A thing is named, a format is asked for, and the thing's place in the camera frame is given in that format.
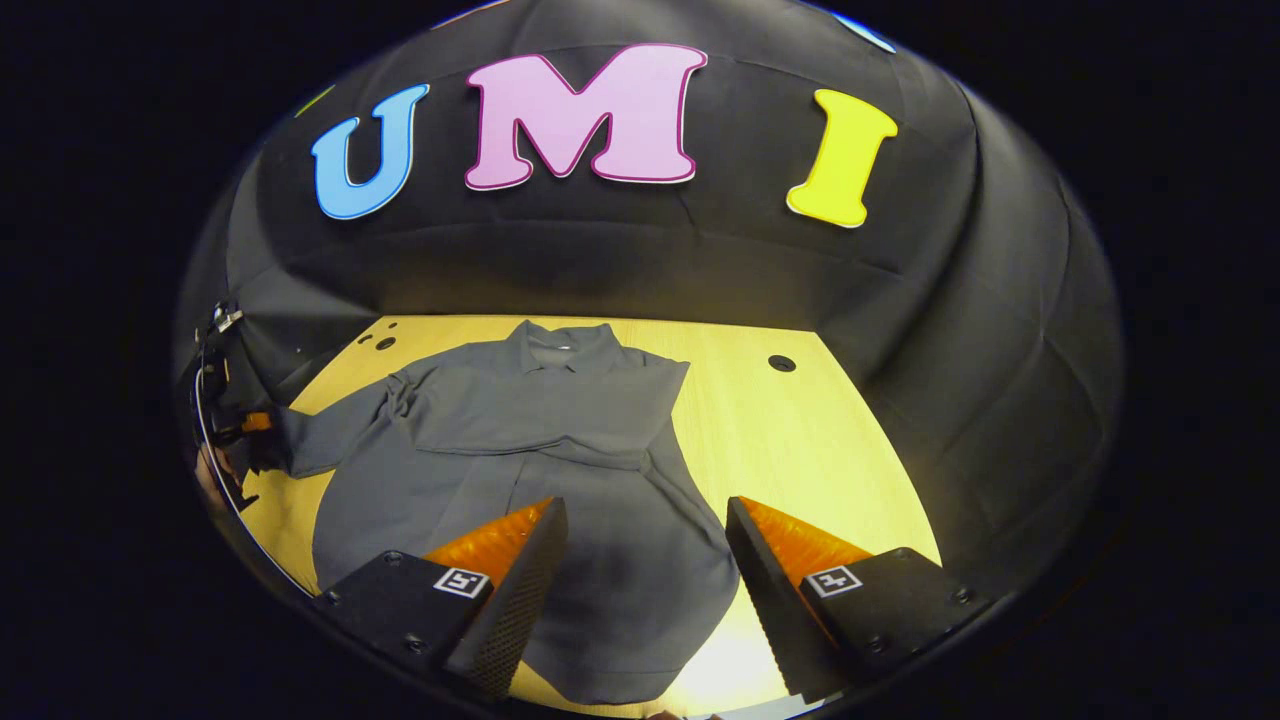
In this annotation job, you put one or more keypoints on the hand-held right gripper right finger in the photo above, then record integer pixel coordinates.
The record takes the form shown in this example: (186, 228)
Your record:
(765, 590)

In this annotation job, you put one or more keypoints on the grey long-sleeved shirt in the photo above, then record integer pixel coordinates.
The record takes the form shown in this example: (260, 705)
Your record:
(520, 440)

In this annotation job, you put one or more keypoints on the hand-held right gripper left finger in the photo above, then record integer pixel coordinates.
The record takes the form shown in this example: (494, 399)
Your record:
(530, 575)

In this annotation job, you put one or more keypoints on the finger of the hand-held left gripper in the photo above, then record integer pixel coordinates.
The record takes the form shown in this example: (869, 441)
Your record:
(255, 424)

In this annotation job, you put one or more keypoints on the black backdrop cloth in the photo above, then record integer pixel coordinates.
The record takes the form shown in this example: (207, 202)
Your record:
(640, 260)

